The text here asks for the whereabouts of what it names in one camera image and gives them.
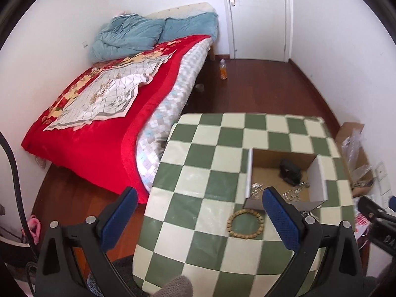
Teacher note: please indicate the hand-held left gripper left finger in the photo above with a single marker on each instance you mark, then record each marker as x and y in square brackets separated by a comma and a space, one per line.
[120, 219]

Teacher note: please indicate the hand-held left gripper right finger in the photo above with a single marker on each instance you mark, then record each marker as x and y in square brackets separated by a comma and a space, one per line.
[281, 222]

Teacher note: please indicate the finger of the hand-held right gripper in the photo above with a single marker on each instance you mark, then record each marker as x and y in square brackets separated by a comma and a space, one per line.
[369, 205]

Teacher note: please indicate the white cardboard box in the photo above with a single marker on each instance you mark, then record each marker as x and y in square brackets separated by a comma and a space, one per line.
[318, 179]

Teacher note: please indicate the silver jewelry pile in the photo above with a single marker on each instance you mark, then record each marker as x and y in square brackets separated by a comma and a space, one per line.
[294, 191]
[256, 189]

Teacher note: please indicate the red white paper packet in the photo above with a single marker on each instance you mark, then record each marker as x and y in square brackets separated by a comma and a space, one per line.
[362, 222]

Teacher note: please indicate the black wrist watch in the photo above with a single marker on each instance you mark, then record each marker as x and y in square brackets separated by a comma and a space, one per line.
[290, 171]

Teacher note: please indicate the clear plastic bags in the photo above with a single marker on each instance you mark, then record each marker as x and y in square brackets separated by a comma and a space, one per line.
[355, 154]

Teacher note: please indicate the bed with red blanket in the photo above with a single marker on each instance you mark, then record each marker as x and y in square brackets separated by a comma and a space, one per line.
[108, 148]

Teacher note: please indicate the brown cardboard box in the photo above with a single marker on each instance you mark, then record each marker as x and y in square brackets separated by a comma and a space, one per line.
[348, 133]

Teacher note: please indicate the green white checkered table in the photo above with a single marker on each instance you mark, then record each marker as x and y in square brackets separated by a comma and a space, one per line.
[201, 222]

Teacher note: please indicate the pink cloth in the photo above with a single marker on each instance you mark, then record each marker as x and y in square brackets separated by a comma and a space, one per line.
[33, 225]

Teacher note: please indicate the grey knitted cloth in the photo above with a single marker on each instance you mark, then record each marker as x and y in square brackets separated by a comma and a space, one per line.
[176, 287]

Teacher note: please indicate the white printed scarf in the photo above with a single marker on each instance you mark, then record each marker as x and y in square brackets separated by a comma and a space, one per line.
[102, 96]

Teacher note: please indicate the pale checked mattress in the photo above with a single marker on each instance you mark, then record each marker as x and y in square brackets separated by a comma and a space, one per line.
[173, 105]

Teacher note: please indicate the orange drink bottle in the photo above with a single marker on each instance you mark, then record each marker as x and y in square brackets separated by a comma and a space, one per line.
[223, 71]

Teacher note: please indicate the blue quilt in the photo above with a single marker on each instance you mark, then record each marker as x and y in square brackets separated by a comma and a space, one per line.
[123, 37]

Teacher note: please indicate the blue pillow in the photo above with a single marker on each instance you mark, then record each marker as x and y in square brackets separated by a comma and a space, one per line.
[188, 26]

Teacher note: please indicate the white door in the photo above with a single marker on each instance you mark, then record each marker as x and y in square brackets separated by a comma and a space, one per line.
[256, 15]

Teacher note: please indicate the cream headboard cover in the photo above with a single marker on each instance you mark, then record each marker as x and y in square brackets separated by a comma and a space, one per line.
[185, 8]

